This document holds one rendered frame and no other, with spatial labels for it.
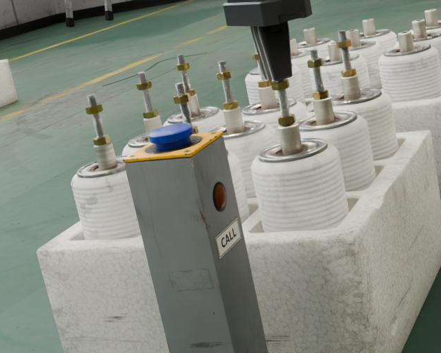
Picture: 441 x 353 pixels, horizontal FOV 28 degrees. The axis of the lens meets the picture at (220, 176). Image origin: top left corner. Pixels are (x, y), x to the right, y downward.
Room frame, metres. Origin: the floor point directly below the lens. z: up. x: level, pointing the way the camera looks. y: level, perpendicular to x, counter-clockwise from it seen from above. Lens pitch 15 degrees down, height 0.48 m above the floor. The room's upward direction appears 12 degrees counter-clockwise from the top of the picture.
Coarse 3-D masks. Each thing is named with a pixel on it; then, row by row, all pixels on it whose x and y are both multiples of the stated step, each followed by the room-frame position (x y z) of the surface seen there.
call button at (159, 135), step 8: (160, 128) 0.79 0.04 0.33; (168, 128) 0.78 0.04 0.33; (176, 128) 0.77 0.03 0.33; (184, 128) 0.77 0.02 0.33; (152, 136) 0.77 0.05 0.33; (160, 136) 0.76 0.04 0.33; (168, 136) 0.76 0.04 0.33; (176, 136) 0.76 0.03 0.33; (184, 136) 0.76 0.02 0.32; (160, 144) 0.77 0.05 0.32; (168, 144) 0.76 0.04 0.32; (176, 144) 0.76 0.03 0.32; (184, 144) 0.77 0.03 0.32
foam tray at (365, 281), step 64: (384, 192) 0.93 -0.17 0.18; (64, 256) 0.97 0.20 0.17; (128, 256) 0.93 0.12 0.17; (256, 256) 0.86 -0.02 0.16; (320, 256) 0.83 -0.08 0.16; (384, 256) 0.89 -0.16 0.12; (64, 320) 0.98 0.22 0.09; (128, 320) 0.94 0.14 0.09; (320, 320) 0.83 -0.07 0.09; (384, 320) 0.86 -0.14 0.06
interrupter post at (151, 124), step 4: (144, 120) 1.12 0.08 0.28; (148, 120) 1.12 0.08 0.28; (152, 120) 1.11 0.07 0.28; (156, 120) 1.12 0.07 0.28; (160, 120) 1.12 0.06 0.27; (144, 124) 1.12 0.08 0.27; (148, 124) 1.12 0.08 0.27; (152, 124) 1.11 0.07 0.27; (156, 124) 1.12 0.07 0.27; (160, 124) 1.12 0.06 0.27; (148, 128) 1.12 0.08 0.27; (152, 128) 1.11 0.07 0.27; (156, 128) 1.12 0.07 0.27; (148, 132) 1.12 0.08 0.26; (148, 136) 1.12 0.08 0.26; (148, 140) 1.12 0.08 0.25
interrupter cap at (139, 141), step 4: (140, 136) 1.15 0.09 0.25; (144, 136) 1.15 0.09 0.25; (132, 140) 1.14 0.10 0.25; (136, 140) 1.13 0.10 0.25; (140, 140) 1.13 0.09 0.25; (144, 140) 1.13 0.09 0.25; (128, 144) 1.12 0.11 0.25; (132, 144) 1.10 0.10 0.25; (136, 144) 1.10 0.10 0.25; (140, 144) 1.09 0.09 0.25; (144, 144) 1.09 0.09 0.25
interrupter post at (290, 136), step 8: (280, 128) 0.91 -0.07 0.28; (288, 128) 0.90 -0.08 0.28; (296, 128) 0.90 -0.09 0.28; (280, 136) 0.91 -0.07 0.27; (288, 136) 0.90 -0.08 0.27; (296, 136) 0.90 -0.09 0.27; (288, 144) 0.90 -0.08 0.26; (296, 144) 0.90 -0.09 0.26; (288, 152) 0.90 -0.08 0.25; (296, 152) 0.90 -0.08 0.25
